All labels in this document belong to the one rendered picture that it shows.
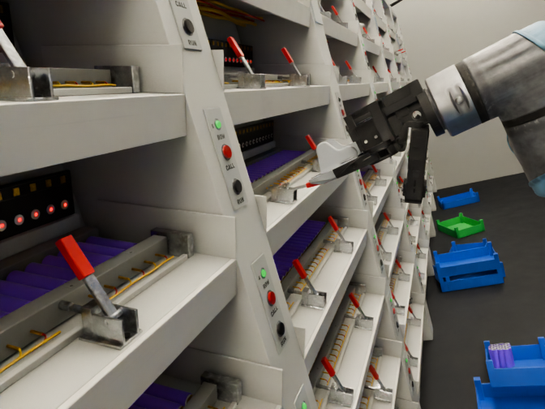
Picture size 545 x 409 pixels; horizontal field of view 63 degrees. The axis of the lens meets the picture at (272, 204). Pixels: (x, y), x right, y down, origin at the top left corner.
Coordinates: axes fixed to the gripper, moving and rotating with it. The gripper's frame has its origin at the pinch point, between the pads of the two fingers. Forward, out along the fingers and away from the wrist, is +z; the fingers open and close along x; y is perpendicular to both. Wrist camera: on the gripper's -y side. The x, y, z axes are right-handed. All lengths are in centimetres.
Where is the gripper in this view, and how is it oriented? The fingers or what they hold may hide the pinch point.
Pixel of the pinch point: (319, 181)
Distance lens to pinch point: 72.1
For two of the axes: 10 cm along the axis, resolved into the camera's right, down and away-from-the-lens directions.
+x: -3.4, 2.5, -9.0
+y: -4.6, -8.8, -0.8
